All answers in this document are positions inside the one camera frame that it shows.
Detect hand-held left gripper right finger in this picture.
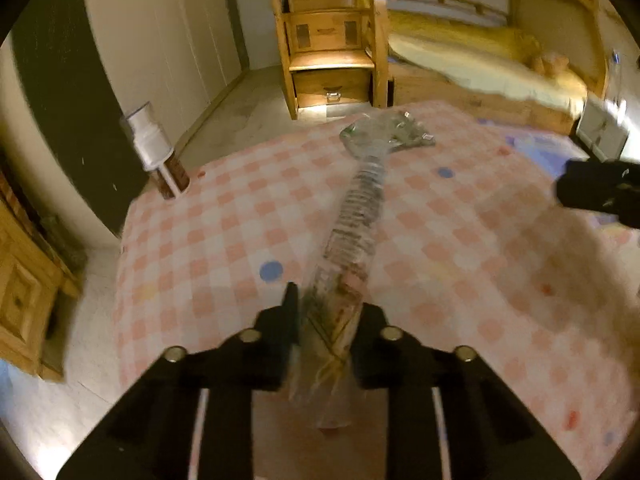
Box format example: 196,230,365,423
350,302,583,480

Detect wooden bunk bed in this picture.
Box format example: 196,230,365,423
370,0,640,136

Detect white storage box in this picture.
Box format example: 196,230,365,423
575,97,629,162

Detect white pump spray bottle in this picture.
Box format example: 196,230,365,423
120,101,192,202

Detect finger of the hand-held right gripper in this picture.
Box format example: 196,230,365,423
556,159,640,230

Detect dark patterned cloth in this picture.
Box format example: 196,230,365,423
40,215,88,273

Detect yellow bedsheet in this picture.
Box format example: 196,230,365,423
387,10,601,91

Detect clear plastic bottle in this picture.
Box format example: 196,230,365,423
289,147,387,430

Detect wooden stair drawers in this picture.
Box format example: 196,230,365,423
265,0,391,121

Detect tan stuffed toy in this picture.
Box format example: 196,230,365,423
530,52,571,78

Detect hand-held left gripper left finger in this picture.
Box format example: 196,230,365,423
55,282,303,480

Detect wooden cabinet with drawers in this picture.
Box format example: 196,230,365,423
0,160,86,383

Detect colourful patterned rug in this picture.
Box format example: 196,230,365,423
475,117,640,241

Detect white wardrobe with round holes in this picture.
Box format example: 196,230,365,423
10,0,251,236

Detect pale yellow duvet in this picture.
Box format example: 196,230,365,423
389,27,586,116

